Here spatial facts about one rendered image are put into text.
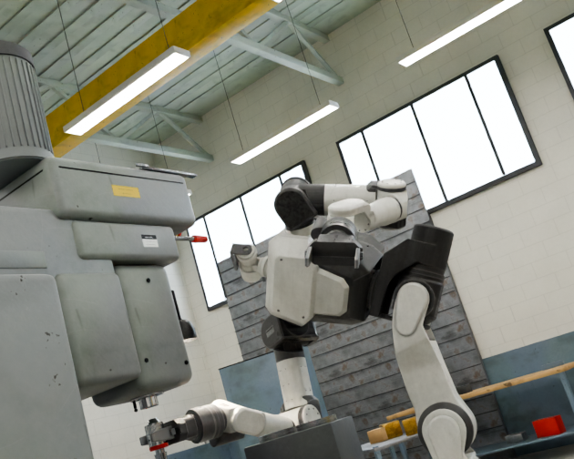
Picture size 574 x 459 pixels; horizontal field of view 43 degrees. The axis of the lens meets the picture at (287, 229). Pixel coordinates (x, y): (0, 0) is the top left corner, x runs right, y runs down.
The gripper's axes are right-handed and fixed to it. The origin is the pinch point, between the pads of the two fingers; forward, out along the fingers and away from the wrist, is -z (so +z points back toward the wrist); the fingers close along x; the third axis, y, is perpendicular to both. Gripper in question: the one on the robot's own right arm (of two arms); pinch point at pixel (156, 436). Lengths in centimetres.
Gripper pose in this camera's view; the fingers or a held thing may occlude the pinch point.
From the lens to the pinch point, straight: 189.4
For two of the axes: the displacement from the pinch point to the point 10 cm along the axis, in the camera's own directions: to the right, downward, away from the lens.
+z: 7.5, -0.6, 6.6
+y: 2.9, 9.3, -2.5
